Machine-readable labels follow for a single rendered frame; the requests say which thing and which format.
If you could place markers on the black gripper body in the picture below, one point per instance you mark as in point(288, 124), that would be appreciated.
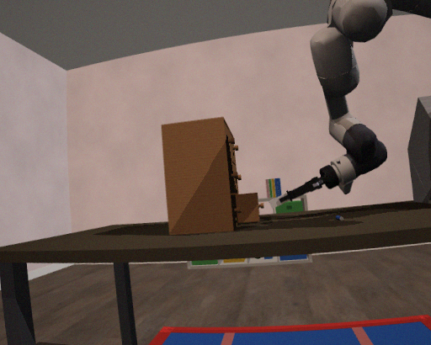
point(329, 177)

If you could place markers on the brown wooden chest of drawers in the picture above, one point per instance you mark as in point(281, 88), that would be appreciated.
point(197, 177)

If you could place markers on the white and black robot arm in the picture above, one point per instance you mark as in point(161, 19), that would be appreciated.
point(333, 55)

